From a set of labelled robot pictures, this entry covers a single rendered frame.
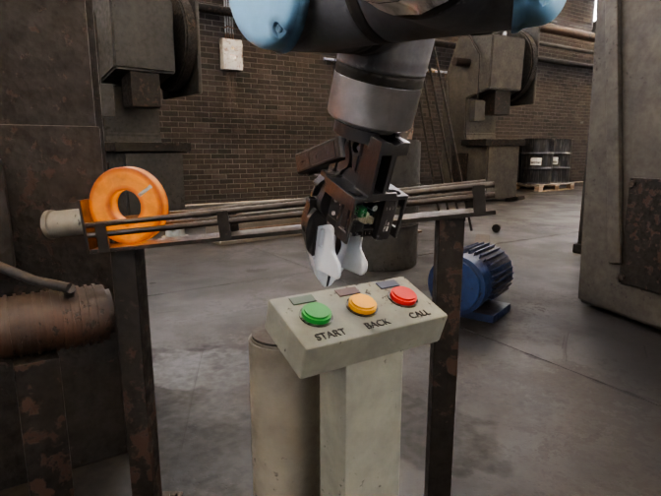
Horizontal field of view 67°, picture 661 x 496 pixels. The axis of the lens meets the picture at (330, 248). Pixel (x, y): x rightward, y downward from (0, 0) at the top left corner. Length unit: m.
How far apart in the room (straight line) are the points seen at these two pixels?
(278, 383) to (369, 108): 0.48
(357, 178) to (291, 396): 0.42
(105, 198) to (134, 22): 4.50
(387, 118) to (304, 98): 8.00
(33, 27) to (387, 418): 1.15
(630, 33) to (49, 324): 2.57
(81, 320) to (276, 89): 7.33
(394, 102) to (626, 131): 2.31
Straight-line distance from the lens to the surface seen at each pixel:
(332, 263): 0.58
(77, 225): 1.13
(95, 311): 1.14
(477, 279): 2.37
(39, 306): 1.15
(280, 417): 0.84
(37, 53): 1.42
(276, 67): 8.32
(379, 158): 0.50
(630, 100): 2.77
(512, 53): 8.73
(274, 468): 0.90
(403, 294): 0.74
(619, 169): 2.74
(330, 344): 0.64
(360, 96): 0.49
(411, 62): 0.50
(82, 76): 1.42
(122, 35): 5.47
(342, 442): 0.74
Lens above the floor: 0.82
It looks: 11 degrees down
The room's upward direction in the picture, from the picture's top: straight up
